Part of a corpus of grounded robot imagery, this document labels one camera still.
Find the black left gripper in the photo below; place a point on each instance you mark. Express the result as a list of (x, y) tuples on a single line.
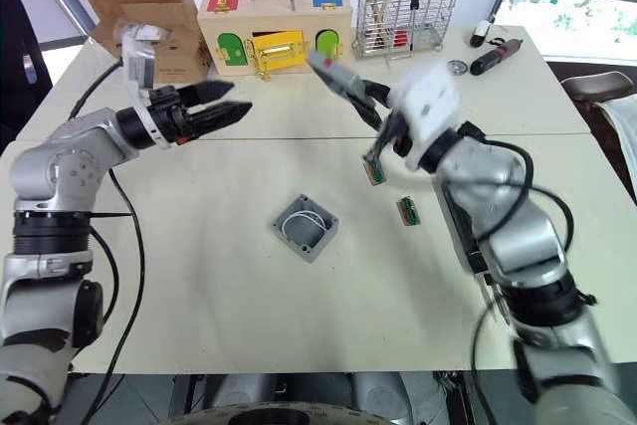
[(169, 119)]

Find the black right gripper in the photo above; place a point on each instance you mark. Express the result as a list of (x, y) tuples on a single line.
[(398, 134)]

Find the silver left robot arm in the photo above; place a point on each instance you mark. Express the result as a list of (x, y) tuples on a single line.
[(55, 166)]

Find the brown cardboard box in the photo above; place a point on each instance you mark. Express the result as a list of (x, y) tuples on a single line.
[(174, 62)]

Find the wooden latch box coloured doors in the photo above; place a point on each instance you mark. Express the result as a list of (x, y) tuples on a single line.
[(278, 17)]

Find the black pen-shaped screwdriver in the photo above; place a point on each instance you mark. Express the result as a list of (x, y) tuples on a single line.
[(490, 62)]

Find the grey plastic junction box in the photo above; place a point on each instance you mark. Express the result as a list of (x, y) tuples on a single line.
[(304, 241)]

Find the small red item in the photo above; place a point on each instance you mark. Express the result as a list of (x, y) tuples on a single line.
[(400, 39)]

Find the green terminal block with cardboard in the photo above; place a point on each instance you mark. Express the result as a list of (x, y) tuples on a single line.
[(375, 172), (409, 211)]

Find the round metal disc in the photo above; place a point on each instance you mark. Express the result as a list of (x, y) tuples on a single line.
[(452, 67)]

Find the clear plastic bag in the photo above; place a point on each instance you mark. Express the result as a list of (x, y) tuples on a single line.
[(144, 32)]

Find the small white black device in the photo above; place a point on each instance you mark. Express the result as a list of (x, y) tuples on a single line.
[(480, 32)]

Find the black office chair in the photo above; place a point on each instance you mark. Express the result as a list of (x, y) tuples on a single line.
[(20, 47)]

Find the bright window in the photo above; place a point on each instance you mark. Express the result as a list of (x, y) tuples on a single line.
[(572, 17)]

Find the dark chair seat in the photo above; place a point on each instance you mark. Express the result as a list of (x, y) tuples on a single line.
[(592, 84)]

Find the white patterned cloth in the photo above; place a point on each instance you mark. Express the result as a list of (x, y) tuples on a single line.
[(622, 126)]

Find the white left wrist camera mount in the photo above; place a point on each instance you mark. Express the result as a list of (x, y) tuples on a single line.
[(139, 71)]

